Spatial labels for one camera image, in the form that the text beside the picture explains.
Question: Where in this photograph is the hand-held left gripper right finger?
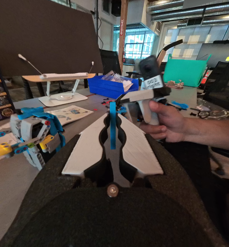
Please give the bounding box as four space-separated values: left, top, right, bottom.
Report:
116 113 164 175

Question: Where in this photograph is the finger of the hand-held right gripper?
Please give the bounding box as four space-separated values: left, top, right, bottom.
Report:
125 102 141 123
114 90 156 105

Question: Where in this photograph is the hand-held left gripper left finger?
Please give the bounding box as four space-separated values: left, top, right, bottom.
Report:
61 113 111 176

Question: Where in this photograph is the blue perforated beam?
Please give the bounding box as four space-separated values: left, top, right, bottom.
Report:
109 102 117 150

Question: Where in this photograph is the grey desk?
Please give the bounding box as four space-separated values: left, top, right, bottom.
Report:
0 85 229 247

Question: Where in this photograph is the person's right hand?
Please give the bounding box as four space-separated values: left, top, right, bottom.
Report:
139 100 186 143

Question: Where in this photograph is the pile of small building bricks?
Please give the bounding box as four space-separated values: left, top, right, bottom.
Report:
101 97 144 121

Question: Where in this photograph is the clear plastic bag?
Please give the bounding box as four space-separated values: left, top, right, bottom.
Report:
196 98 229 120
102 70 134 91

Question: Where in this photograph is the heap of small metal parts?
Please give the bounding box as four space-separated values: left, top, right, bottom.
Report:
165 80 185 89

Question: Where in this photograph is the blue plastic bin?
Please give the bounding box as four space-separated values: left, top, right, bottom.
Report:
87 75 139 99

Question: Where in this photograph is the teal tote bag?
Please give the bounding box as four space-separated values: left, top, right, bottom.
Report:
162 54 212 87

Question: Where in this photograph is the open instruction booklet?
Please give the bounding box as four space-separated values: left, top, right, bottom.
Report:
0 105 94 151

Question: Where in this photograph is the blue curved toy part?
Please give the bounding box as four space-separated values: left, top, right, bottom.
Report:
171 100 189 110

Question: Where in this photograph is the blue yellow toy vehicle model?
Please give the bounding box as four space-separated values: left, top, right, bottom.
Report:
0 107 66 171

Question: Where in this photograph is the grey monitor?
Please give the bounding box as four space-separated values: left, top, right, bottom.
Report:
196 43 229 68

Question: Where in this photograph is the white stand with rod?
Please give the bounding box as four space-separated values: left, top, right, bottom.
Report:
18 54 94 97

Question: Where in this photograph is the thin wooden board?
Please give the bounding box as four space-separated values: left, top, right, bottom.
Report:
22 73 96 83

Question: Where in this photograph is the dark brown board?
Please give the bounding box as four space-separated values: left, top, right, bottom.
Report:
0 0 104 77

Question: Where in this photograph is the cardboard bag with black handle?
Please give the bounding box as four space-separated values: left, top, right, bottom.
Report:
156 39 183 67

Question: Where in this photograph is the wooden post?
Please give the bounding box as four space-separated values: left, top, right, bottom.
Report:
117 0 129 74

